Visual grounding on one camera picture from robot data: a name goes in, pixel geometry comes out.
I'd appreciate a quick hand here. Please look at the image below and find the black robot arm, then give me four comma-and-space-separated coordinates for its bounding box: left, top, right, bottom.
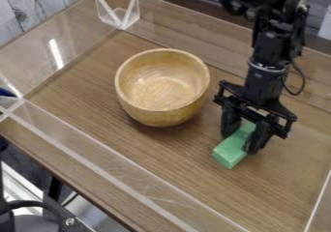
215, 0, 310, 155

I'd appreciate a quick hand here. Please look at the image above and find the clear acrylic corner bracket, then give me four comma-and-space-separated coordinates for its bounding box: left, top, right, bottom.
94, 0, 140, 30

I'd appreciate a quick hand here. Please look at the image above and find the black cable loop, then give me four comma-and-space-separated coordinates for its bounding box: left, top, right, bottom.
0, 200, 66, 232

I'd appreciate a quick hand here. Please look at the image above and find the clear acrylic tray wall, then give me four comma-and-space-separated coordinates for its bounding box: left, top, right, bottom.
0, 0, 331, 232

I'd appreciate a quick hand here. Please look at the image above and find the black vertical pole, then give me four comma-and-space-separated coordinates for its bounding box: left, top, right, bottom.
0, 139, 15, 232

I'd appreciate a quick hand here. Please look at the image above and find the black metal bracket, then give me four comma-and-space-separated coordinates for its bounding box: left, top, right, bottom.
43, 196, 97, 232

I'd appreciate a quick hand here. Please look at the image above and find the green rectangular block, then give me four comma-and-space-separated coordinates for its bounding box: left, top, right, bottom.
211, 122, 256, 169

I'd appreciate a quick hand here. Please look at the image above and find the black table leg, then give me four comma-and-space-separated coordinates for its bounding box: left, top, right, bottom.
48, 177, 63, 202

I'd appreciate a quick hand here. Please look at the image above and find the blue object at left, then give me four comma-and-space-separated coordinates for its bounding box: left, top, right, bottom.
0, 87, 18, 98

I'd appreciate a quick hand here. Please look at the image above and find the brown wooden bowl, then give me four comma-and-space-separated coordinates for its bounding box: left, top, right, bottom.
114, 48, 211, 128

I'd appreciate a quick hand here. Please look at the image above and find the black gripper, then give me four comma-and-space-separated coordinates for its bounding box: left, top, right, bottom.
213, 59, 298, 155

